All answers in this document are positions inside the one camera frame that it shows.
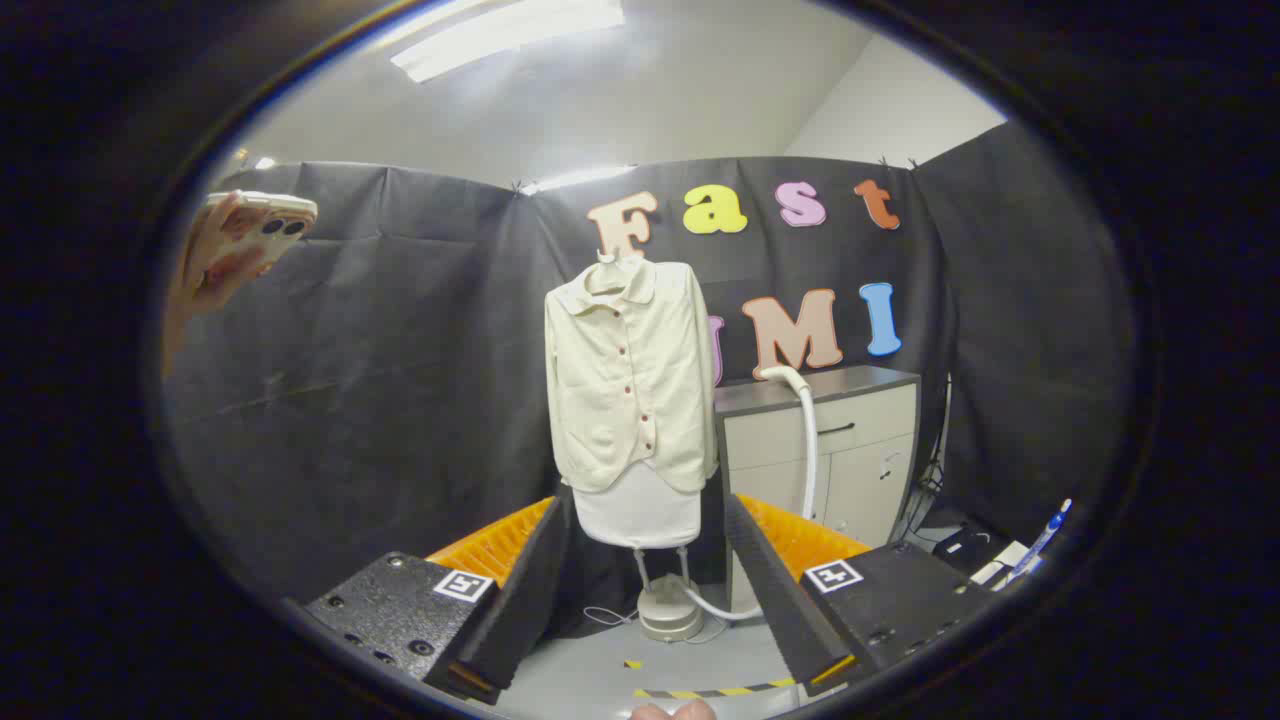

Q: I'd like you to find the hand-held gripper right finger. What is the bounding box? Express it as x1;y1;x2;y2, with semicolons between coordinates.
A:
722;492;1001;698

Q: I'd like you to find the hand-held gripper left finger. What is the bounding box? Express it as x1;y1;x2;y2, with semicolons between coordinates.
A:
300;497;573;706

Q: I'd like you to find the white garment steamer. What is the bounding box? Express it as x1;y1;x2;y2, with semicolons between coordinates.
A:
690;365;821;623

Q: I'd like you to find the cream button shirt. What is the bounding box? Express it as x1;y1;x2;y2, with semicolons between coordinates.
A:
544;255;719;494

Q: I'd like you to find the pink smartphone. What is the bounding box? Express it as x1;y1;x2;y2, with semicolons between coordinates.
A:
205;190;319;286

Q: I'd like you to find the grey round stand base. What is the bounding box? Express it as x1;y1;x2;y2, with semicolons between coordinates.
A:
632;545;709;643

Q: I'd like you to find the yellow black floor tape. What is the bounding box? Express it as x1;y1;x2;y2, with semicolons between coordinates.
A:
632;678;798;701

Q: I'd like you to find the white mannequin torso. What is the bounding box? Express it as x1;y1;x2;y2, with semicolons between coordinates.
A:
572;460;703;549

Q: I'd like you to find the beige cabinet with grey top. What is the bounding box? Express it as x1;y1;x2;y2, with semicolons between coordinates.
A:
714;365;921;613

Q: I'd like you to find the black box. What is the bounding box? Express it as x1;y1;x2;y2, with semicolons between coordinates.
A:
930;525;1011;576

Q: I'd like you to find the black backdrop cloth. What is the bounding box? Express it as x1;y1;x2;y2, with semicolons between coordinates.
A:
165;120;1136;641

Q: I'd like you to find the blue and white pen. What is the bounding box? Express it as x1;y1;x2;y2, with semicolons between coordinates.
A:
1005;498;1073;586

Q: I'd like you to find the ceiling light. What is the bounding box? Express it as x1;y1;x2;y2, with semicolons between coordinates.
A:
390;0;626;83

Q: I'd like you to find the tangle of cables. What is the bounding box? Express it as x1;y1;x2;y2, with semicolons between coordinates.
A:
900;450;946;541

